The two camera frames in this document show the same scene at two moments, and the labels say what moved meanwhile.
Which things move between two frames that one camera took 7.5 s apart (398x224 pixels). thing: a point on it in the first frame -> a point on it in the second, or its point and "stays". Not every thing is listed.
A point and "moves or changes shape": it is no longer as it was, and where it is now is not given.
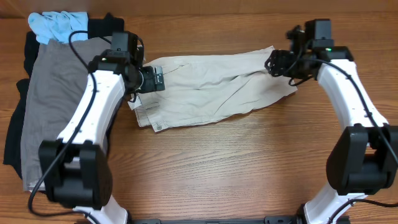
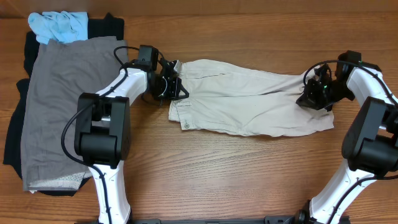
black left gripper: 149,84 -> 175,91
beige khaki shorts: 201,84 moves or changes shape
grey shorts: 55,87 stays
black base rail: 281,219 stays
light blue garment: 58,25 stays
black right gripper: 276,61 -> 308,98
